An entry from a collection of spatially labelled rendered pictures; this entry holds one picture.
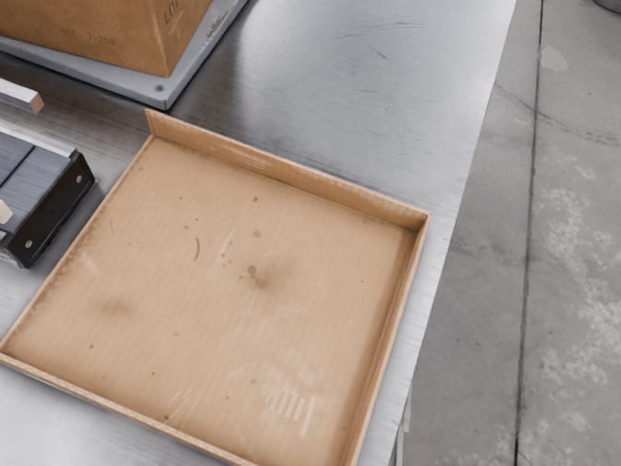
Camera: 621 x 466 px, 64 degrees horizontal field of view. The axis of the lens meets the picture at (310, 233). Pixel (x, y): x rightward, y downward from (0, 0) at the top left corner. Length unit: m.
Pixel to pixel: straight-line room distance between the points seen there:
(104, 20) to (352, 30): 0.30
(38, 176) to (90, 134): 0.10
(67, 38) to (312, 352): 0.42
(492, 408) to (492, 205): 0.61
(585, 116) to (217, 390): 1.81
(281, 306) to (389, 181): 0.18
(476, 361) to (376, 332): 0.97
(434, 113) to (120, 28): 0.35
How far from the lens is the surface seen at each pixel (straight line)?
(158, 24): 0.54
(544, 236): 1.67
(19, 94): 0.44
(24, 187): 0.50
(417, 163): 0.56
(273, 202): 0.50
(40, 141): 0.52
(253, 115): 0.57
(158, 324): 0.45
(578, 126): 2.02
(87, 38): 0.60
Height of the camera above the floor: 1.26
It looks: 61 degrees down
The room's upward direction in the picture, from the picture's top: 10 degrees clockwise
